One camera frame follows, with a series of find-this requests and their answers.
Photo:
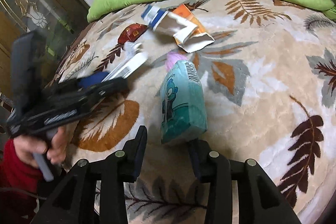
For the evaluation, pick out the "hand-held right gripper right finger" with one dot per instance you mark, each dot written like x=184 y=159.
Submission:
x=194 y=158

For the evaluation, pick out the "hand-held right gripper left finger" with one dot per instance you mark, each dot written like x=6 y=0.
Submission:
x=140 y=150

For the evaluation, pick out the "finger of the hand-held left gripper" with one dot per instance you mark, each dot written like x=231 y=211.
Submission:
x=92 y=81
x=113 y=86

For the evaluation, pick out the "teal cartoon tissue pack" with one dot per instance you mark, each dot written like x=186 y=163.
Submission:
x=181 y=108

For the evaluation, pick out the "shiny red-brown snack wrapper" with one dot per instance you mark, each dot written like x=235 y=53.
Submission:
x=131 y=33

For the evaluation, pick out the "orange ointment box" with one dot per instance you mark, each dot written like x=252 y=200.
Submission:
x=183 y=12

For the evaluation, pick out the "person's left forearm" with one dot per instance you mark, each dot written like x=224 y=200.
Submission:
x=15 y=176

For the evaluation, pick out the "person's left hand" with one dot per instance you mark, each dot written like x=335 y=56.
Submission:
x=26 y=148

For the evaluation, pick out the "white crumpled tissue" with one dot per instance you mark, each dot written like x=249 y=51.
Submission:
x=132 y=48

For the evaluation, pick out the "purple crumpled paper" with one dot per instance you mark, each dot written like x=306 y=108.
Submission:
x=174 y=58

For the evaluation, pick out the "torn blue white box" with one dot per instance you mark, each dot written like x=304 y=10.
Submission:
x=157 y=18

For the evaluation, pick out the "wooden door with glass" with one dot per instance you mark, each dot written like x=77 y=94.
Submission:
x=26 y=3

